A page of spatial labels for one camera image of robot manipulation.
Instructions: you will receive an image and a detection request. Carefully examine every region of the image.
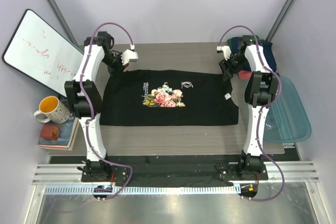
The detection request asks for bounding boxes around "black printed t-shirt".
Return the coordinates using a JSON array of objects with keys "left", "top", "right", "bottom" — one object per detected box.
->
[{"left": 100, "top": 70, "right": 239, "bottom": 126}]

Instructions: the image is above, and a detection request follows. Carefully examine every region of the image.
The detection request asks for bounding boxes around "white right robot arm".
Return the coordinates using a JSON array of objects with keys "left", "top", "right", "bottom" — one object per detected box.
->
[{"left": 216, "top": 36, "right": 279, "bottom": 180}]

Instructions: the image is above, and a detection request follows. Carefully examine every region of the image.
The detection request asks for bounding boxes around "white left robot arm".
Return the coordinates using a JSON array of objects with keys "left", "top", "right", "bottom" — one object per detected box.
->
[{"left": 64, "top": 31, "right": 125, "bottom": 182}]

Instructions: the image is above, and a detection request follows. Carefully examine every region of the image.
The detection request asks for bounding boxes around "stack of books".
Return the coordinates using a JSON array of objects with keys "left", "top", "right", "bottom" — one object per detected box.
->
[{"left": 37, "top": 116, "right": 79, "bottom": 151}]

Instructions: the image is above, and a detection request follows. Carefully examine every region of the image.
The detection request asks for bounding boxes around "folded red t-shirt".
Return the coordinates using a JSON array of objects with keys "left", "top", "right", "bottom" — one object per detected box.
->
[{"left": 238, "top": 70, "right": 252, "bottom": 80}]

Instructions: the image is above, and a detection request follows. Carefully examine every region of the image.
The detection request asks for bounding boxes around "folded green t-shirt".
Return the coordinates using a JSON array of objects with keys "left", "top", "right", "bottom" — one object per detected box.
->
[{"left": 227, "top": 34, "right": 263, "bottom": 48}]

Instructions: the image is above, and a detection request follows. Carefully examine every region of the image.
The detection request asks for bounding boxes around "folded navy t-shirt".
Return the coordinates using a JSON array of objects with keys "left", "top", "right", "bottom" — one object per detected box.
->
[{"left": 227, "top": 36, "right": 277, "bottom": 72}]

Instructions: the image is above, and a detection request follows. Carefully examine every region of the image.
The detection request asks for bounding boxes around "blue transparent plastic bin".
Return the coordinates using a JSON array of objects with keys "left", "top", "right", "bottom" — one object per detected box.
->
[{"left": 264, "top": 76, "right": 311, "bottom": 144}]

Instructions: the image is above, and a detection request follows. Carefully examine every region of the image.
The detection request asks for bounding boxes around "white mug orange inside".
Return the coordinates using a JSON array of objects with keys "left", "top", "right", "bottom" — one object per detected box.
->
[{"left": 34, "top": 96, "right": 70, "bottom": 124}]

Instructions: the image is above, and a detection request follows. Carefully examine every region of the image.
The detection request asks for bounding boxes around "whiteboard with red writing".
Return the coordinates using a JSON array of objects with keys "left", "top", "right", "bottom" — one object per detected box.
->
[{"left": 2, "top": 9, "right": 83, "bottom": 97}]

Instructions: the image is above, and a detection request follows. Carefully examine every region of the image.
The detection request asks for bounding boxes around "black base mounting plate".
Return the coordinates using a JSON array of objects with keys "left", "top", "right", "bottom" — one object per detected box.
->
[{"left": 48, "top": 154, "right": 300, "bottom": 188}]

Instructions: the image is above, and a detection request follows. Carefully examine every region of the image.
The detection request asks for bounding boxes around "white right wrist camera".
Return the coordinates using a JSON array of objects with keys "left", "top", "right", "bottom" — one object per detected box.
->
[{"left": 216, "top": 46, "right": 232, "bottom": 61}]

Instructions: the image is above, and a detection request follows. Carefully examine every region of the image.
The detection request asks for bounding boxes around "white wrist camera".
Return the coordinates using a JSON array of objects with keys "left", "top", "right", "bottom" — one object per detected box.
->
[
  {"left": 216, "top": 46, "right": 232, "bottom": 61},
  {"left": 121, "top": 45, "right": 139, "bottom": 66}
]

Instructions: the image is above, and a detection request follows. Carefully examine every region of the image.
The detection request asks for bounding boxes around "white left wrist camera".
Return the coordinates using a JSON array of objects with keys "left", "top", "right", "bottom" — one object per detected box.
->
[{"left": 121, "top": 45, "right": 139, "bottom": 66}]

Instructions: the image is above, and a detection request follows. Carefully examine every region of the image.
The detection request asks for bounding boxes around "right aluminium corner post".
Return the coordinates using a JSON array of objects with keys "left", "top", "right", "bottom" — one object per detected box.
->
[{"left": 266, "top": 0, "right": 296, "bottom": 41}]

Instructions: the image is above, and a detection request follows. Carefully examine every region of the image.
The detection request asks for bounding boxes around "aluminium corner post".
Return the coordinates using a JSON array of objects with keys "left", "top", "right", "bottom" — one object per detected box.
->
[
  {"left": 266, "top": 0, "right": 296, "bottom": 41},
  {"left": 46, "top": 0, "right": 78, "bottom": 47}
]

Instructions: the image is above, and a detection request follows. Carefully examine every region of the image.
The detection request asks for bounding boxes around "left aluminium corner post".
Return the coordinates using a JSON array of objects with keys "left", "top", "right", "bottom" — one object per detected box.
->
[{"left": 46, "top": 0, "right": 78, "bottom": 47}]

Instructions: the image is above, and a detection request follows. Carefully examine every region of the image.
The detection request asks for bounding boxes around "aluminium rail frame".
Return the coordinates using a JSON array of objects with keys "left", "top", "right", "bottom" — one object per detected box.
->
[{"left": 25, "top": 156, "right": 333, "bottom": 223}]

